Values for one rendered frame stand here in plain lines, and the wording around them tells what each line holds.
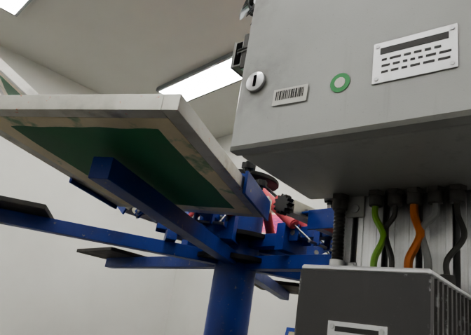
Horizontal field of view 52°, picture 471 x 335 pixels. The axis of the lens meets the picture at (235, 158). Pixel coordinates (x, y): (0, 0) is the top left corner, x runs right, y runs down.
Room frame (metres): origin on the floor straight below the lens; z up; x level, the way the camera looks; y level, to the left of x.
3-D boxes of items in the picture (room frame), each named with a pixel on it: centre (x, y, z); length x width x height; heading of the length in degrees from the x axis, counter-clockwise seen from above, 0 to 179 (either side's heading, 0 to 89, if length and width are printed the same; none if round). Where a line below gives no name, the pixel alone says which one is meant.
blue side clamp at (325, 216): (1.53, -0.40, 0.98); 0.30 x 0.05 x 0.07; 40
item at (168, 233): (2.33, -0.09, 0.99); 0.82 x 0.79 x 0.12; 40
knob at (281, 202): (1.64, -0.20, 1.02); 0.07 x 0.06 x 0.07; 40
